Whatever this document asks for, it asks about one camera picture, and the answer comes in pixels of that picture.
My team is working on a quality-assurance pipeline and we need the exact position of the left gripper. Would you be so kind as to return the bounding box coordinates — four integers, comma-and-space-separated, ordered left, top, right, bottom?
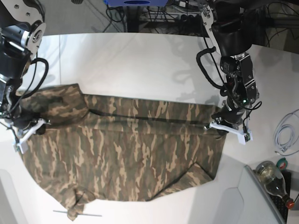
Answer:
211, 100, 246, 129

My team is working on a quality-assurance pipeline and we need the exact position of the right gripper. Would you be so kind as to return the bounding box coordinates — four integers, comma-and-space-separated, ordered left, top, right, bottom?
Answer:
4, 109, 44, 134

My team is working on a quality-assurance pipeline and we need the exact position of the camouflage t-shirt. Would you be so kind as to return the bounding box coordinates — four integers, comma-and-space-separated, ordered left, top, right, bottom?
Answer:
21, 84, 225, 220

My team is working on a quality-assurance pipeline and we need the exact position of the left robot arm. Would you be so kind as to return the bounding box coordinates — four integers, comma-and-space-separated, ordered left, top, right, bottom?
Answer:
197, 0, 259, 129

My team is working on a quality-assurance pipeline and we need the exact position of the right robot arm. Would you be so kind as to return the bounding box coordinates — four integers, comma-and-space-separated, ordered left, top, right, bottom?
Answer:
0, 0, 49, 131

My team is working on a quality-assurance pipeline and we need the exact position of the green tape roll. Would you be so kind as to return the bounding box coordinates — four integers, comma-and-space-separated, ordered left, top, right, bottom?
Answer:
276, 157, 288, 171

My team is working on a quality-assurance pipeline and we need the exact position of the clear plastic bottle red cap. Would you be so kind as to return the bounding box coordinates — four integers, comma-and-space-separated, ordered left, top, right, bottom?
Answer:
255, 161, 295, 210

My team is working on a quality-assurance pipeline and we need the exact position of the black mesh tray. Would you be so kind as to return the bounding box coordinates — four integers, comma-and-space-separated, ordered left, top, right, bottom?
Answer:
268, 170, 292, 222

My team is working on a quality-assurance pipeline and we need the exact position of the blue bin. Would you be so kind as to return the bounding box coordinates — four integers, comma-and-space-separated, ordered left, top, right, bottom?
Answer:
104, 0, 168, 7

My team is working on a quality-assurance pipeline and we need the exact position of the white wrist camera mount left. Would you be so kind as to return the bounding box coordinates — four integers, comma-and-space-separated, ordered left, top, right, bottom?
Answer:
204, 117, 253, 145

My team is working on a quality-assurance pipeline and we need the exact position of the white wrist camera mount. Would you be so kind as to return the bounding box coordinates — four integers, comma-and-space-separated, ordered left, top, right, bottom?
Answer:
14, 118, 50, 154
204, 117, 253, 145

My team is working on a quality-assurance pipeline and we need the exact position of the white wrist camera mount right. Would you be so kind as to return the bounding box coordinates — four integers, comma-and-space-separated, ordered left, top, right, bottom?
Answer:
14, 118, 50, 154

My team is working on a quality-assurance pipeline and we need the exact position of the coiled white cable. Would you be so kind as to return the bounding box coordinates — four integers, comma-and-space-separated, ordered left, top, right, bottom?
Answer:
273, 111, 299, 156

